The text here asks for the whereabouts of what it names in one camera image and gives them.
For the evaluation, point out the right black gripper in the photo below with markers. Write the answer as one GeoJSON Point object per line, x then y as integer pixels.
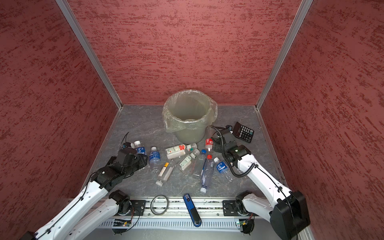
{"type": "Point", "coordinates": [216, 145]}

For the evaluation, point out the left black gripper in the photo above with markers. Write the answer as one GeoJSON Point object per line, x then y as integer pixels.
{"type": "Point", "coordinates": [141, 160]}

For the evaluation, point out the blue label bottle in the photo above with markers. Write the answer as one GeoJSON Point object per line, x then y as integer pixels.
{"type": "Point", "coordinates": [223, 169]}
{"type": "Point", "coordinates": [139, 147]}
{"type": "Point", "coordinates": [155, 160]}

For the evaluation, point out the yellow label clear bottle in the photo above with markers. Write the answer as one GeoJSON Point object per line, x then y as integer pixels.
{"type": "Point", "coordinates": [165, 173]}

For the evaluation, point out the tall bottle red cap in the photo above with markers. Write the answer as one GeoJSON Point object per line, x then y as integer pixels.
{"type": "Point", "coordinates": [207, 174]}

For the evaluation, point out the red white label square bottle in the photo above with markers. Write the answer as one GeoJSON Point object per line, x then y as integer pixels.
{"type": "Point", "coordinates": [179, 150]}

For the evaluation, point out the green white label small bottle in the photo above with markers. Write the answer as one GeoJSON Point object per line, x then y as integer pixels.
{"type": "Point", "coordinates": [188, 160]}

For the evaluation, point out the red label cola bottle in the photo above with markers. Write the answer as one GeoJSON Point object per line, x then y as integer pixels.
{"type": "Point", "coordinates": [208, 139]}

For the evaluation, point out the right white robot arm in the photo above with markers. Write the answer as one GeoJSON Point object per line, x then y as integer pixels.
{"type": "Point", "coordinates": [285, 210]}

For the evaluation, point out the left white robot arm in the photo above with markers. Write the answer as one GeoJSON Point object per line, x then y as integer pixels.
{"type": "Point", "coordinates": [97, 202]}

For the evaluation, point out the grey plastic waste bin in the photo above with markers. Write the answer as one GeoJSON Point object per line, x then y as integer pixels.
{"type": "Point", "coordinates": [189, 120]}

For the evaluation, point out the clear plastic bin liner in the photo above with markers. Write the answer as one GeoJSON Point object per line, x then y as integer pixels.
{"type": "Point", "coordinates": [172, 118]}

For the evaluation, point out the black desk calculator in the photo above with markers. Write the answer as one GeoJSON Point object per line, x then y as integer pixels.
{"type": "Point", "coordinates": [243, 133]}

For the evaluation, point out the left small circuit board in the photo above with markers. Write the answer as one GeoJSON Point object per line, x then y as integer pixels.
{"type": "Point", "coordinates": [121, 226]}

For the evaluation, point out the small circuit board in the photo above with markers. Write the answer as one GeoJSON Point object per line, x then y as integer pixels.
{"type": "Point", "coordinates": [246, 226]}
{"type": "Point", "coordinates": [121, 226]}

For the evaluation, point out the blue black handheld tool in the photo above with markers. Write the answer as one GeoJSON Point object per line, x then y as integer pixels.
{"type": "Point", "coordinates": [195, 217]}

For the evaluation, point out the right small circuit board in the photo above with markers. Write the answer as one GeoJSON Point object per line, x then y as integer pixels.
{"type": "Point", "coordinates": [246, 226]}

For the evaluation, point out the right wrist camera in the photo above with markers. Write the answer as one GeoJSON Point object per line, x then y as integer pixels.
{"type": "Point", "coordinates": [229, 128]}

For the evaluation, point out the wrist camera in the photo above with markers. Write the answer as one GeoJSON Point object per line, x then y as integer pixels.
{"type": "Point", "coordinates": [127, 145]}
{"type": "Point", "coordinates": [229, 128]}

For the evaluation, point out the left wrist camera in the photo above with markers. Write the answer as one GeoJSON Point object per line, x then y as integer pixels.
{"type": "Point", "coordinates": [127, 145]}

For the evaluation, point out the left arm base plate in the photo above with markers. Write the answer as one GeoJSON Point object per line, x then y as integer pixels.
{"type": "Point", "coordinates": [132, 208]}

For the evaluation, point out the aluminium front rail frame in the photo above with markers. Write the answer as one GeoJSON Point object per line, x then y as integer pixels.
{"type": "Point", "coordinates": [172, 214]}

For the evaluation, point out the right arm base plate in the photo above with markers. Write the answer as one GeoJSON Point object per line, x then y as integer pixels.
{"type": "Point", "coordinates": [232, 208]}

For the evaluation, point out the right corner aluminium post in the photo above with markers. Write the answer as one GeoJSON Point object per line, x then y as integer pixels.
{"type": "Point", "coordinates": [291, 35]}

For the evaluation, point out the corner aluminium post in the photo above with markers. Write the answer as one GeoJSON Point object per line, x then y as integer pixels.
{"type": "Point", "coordinates": [79, 33]}
{"type": "Point", "coordinates": [291, 35]}

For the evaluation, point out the left corner aluminium post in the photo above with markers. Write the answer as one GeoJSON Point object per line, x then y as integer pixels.
{"type": "Point", "coordinates": [79, 33]}

